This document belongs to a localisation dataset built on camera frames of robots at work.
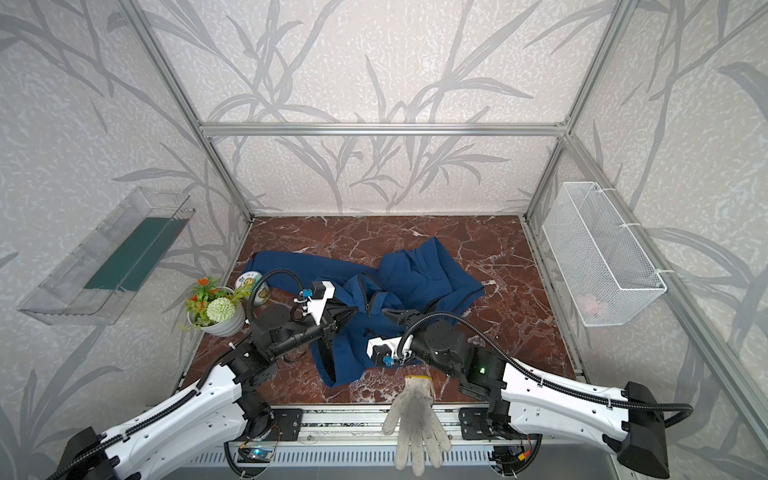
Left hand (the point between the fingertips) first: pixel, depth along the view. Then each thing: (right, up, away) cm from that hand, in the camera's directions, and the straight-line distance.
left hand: (359, 304), depth 71 cm
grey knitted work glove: (+15, -31, +1) cm, 34 cm away
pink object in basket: (+56, 0, +1) cm, 56 cm away
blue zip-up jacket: (+16, +3, +22) cm, 27 cm away
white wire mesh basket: (+53, +10, -9) cm, 54 cm away
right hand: (+7, 0, -2) cm, 7 cm away
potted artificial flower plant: (-39, -3, +6) cm, 39 cm away
